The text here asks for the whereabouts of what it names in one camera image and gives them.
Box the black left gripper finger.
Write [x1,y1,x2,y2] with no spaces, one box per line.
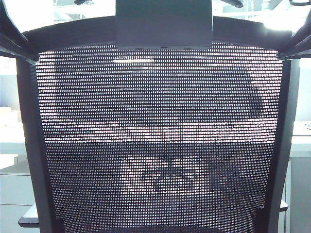
[1,12,40,62]
[0,33,37,65]

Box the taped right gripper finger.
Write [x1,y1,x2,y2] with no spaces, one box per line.
[276,38,311,60]
[290,16,311,48]

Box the black mesh office chair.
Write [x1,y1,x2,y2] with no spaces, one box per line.
[15,0,298,233]

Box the grey computer monitor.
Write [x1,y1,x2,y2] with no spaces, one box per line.
[294,59,311,121]

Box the white drawer cabinet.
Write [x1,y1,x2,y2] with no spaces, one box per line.
[0,167,41,233]

